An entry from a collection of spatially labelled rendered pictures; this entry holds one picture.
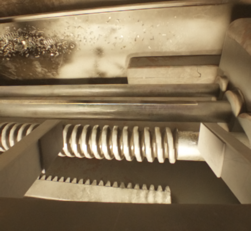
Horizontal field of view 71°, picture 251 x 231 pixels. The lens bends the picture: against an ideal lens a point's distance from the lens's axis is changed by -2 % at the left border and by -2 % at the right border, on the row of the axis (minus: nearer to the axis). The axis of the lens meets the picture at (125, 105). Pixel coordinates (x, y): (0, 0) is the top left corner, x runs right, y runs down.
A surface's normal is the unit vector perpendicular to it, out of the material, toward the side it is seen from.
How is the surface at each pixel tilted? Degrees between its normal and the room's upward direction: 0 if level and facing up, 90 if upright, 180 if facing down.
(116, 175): 90
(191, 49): 0
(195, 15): 0
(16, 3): 0
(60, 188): 90
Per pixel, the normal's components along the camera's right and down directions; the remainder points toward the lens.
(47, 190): -0.10, -0.79
